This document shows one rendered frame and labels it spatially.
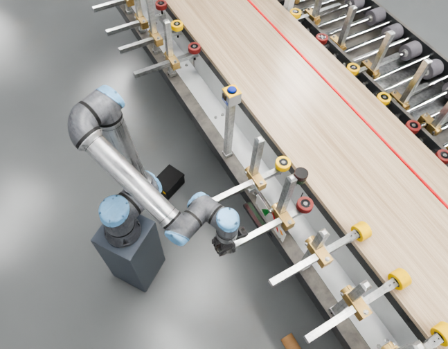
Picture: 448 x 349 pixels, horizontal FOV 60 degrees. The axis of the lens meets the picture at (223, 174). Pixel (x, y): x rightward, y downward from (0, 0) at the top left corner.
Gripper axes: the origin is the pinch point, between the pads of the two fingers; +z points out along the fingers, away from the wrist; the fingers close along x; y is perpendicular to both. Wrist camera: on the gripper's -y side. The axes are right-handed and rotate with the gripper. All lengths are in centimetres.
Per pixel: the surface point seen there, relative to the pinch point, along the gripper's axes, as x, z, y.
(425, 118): -13, -4, -139
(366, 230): 26, -15, -55
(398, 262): 44, -8, -62
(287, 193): -2.3, -24.9, -29.9
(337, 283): 36, 20, -44
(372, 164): -2, -8, -87
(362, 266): 37, 2, -51
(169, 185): -85, 71, -4
